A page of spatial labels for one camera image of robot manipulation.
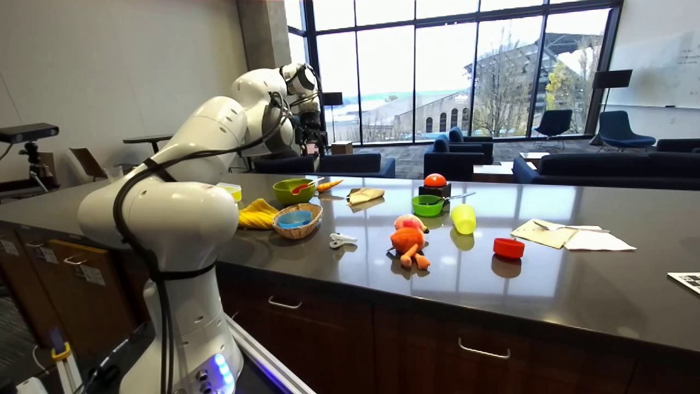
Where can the long navy sofa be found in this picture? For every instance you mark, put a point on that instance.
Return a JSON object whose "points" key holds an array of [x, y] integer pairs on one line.
{"points": [[613, 164]]}

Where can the dark sofa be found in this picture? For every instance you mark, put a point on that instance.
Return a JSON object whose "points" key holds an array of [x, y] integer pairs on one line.
{"points": [[362, 162]]}

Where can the red toy tomato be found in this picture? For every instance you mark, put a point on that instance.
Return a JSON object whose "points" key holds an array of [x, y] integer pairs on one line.
{"points": [[436, 179]]}

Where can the white paper sheet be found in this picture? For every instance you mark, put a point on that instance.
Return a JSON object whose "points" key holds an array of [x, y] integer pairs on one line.
{"points": [[601, 240]]}

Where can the dark window frame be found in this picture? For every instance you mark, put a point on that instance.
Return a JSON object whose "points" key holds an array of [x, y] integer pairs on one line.
{"points": [[309, 35]]}

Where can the orange plush toy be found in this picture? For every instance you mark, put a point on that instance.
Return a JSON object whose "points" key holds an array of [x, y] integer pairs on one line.
{"points": [[408, 240]]}

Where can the brown wooden counter cabinet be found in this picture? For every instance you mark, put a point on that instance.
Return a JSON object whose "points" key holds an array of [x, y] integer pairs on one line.
{"points": [[408, 353]]}

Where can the beige paper sheet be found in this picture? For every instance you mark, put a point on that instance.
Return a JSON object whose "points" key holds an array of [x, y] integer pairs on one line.
{"points": [[544, 233]]}

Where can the yellow clamp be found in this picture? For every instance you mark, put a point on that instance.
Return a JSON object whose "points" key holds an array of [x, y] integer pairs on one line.
{"points": [[63, 351]]}

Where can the wall whiteboard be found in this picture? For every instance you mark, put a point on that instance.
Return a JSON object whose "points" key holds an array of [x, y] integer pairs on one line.
{"points": [[658, 68]]}

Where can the dark swivel chair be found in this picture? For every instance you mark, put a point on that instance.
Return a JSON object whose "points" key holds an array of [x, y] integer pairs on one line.
{"points": [[555, 120]]}

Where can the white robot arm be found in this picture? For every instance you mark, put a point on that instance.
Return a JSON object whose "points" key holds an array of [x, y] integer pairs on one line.
{"points": [[183, 220]]}

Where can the navy armchair blue cushion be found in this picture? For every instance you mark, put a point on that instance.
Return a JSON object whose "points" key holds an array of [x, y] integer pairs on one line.
{"points": [[456, 157]]}

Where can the aluminium frame rail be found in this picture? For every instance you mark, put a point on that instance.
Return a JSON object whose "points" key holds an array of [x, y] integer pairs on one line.
{"points": [[274, 357]]}

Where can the small green bowl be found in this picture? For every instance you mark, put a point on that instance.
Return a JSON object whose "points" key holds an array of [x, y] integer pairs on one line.
{"points": [[428, 206]]}

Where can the large lime green bowl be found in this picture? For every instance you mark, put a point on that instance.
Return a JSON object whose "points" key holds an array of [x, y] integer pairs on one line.
{"points": [[285, 197]]}

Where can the wicker basket bowl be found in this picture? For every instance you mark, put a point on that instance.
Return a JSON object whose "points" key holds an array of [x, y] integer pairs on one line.
{"points": [[309, 226]]}

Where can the tall black table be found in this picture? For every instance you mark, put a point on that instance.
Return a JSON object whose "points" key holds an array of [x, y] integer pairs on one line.
{"points": [[149, 139]]}

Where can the beige paper bag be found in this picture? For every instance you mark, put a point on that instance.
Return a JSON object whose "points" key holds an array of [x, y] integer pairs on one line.
{"points": [[363, 195]]}

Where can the lime yellow plastic cup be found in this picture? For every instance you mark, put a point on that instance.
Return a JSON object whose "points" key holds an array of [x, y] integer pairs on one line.
{"points": [[465, 220]]}

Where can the small white clip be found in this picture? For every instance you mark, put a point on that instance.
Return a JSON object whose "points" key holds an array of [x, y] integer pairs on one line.
{"points": [[341, 240]]}

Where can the yellow knitted cloth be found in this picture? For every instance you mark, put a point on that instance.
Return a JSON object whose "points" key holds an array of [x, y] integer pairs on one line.
{"points": [[258, 216]]}

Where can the wooden chair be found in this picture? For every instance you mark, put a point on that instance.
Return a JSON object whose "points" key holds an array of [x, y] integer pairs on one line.
{"points": [[88, 162]]}

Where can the black camera on tripod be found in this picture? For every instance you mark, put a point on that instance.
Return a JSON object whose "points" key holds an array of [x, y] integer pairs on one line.
{"points": [[30, 132]]}

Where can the blue bowl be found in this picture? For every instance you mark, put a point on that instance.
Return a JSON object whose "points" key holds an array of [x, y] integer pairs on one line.
{"points": [[295, 220]]}

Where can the red plastic cup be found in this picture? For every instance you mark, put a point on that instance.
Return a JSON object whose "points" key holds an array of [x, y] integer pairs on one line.
{"points": [[508, 247]]}

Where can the wooden coffee table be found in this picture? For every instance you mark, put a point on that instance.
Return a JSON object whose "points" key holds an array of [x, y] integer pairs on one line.
{"points": [[494, 171]]}

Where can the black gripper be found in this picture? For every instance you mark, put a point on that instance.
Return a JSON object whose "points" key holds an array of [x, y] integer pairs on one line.
{"points": [[311, 129]]}

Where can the black white patterned sheet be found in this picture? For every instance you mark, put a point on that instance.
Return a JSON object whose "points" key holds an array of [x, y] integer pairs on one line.
{"points": [[689, 281]]}

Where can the toy carrot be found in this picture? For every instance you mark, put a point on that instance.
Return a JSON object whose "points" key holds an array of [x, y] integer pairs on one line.
{"points": [[328, 184]]}

